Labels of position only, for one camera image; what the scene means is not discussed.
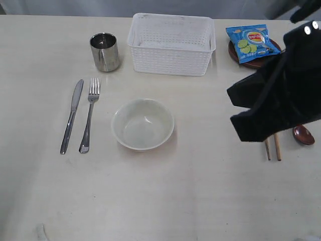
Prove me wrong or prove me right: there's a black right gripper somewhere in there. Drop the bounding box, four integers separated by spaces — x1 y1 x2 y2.
226 50 321 143

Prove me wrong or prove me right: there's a brown round plate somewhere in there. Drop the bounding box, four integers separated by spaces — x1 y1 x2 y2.
228 41 275 70

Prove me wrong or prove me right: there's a brown wooden spoon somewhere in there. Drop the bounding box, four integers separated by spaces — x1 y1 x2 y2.
292 125 315 145

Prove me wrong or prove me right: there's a blue chips bag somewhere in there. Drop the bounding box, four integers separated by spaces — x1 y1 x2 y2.
226 24 281 64

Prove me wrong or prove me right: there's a clear glass bowl with flowers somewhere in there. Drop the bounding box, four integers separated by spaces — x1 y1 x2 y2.
111 98 175 151

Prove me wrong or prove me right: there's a metal cup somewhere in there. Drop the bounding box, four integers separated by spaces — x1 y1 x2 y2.
90 33 120 72

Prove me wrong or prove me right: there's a silver fork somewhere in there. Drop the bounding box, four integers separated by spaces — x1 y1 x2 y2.
79 77 100 154

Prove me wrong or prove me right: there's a silver table knife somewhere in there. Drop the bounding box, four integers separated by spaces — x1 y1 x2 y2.
60 79 84 155

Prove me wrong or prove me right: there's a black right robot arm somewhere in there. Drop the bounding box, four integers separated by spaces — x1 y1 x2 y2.
227 21 320 142

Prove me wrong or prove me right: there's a white perforated plastic basket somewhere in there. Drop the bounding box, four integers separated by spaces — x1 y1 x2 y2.
127 13 216 77

